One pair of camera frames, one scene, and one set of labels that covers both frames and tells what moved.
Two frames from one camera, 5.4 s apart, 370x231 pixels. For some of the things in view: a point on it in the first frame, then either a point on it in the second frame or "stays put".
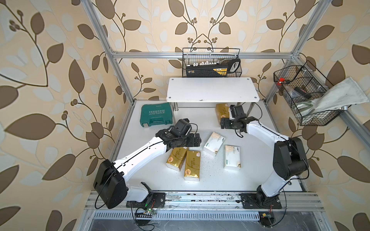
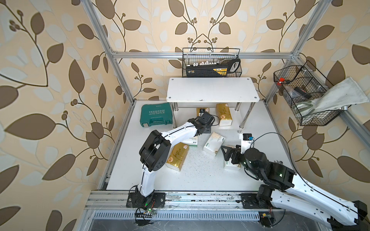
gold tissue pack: x=222 y=109 stays put
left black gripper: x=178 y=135 -> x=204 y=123
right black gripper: x=227 y=121 -> x=237 y=152
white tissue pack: x=232 y=157 stays put
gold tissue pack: x=192 y=165 -> x=206 y=109
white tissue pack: x=214 y=143 stays put
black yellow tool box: x=217 y=69 stays put
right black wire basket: x=303 y=83 stays put
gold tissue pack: x=176 y=157 stays put
